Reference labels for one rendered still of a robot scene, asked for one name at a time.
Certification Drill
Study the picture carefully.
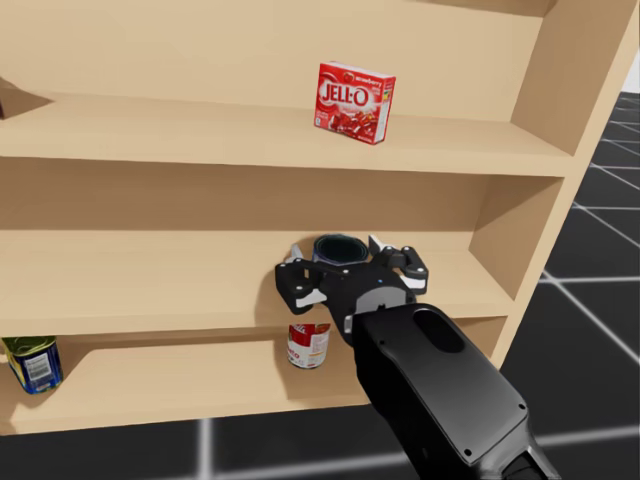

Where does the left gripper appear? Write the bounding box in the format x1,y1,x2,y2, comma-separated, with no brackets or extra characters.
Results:
274,234,431,347

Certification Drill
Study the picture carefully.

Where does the pale wooden shelf unit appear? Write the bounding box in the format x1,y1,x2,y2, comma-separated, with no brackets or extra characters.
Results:
0,0,640,436

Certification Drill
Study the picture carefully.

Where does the red carton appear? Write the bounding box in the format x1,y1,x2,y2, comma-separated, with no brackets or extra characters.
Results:
313,60,397,146

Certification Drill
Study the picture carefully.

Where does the blue flat can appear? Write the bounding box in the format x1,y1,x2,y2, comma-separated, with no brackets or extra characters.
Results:
312,233,370,267

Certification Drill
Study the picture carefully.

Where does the green and blue rectangular can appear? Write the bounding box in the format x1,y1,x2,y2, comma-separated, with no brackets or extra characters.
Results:
0,334,65,396

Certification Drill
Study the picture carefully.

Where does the red and white can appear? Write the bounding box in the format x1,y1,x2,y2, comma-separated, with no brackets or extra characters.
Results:
286,322,332,370

